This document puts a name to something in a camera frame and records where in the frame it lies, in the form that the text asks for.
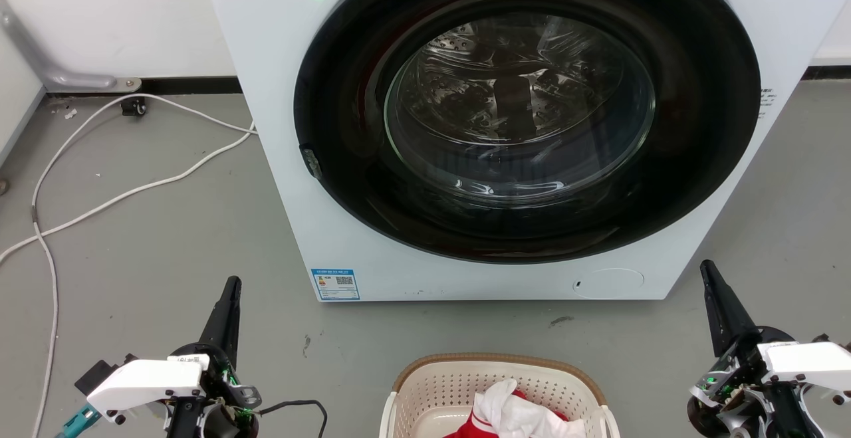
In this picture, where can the round black washer door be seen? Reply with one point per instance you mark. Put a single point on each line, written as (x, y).
(346, 125)

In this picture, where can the white front-load washing machine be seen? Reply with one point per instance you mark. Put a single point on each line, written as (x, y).
(272, 59)

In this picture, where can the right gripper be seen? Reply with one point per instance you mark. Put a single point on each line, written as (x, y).
(738, 391)

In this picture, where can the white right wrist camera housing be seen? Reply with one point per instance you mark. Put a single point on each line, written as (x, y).
(808, 361)

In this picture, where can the blue energy label sticker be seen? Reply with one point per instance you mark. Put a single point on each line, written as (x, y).
(335, 284)

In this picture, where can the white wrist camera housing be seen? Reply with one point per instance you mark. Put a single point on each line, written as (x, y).
(808, 361)
(143, 381)

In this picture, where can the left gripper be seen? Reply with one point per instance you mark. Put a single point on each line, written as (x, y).
(226, 391)

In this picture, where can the small black floor clip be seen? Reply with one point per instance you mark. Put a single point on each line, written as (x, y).
(133, 107)

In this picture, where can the round white filter cover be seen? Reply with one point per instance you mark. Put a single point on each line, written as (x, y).
(608, 283)

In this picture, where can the beige plastic laundry basket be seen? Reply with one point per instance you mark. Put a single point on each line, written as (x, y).
(425, 391)

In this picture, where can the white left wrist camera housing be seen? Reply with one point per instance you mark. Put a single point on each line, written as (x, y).
(143, 381)

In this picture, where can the steel washer drum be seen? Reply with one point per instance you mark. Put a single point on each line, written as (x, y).
(518, 92)

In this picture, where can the black text washer sticker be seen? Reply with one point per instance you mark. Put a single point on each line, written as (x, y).
(768, 104)

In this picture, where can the red and white garment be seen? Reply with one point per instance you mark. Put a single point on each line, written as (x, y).
(518, 415)

